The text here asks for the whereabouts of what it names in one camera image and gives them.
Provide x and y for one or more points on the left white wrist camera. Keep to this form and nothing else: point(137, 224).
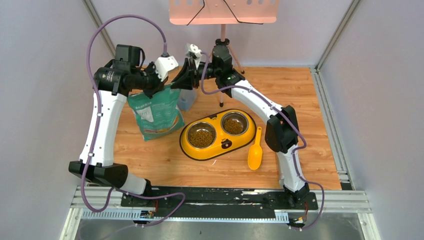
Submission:
point(164, 65)

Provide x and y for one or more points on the brown kibble in bowls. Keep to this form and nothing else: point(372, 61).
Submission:
point(201, 134)

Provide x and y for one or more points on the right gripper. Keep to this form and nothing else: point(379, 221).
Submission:
point(185, 79)

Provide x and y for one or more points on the slotted cable duct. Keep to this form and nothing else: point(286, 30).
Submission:
point(192, 215)

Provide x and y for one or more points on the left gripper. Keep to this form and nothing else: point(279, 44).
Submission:
point(154, 79)

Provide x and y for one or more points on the yellow plastic scoop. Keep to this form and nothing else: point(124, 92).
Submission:
point(255, 152)

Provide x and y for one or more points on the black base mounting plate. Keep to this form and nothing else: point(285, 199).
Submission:
point(219, 200)

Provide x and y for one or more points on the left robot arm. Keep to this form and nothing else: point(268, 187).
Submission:
point(114, 82)

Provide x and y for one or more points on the pink music stand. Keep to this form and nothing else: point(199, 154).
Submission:
point(223, 13)

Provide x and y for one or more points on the green pet food bag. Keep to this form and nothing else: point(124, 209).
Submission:
point(157, 116)

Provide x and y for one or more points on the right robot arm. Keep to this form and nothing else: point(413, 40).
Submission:
point(282, 133)

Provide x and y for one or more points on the yellow double pet bowl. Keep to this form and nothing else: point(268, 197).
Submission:
point(224, 143)

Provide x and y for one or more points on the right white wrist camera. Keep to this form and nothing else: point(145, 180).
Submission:
point(193, 52)

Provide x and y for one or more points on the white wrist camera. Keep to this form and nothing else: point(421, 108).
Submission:
point(193, 52)
point(164, 65)

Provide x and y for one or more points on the blue wrapped package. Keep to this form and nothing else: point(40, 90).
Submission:
point(186, 99)

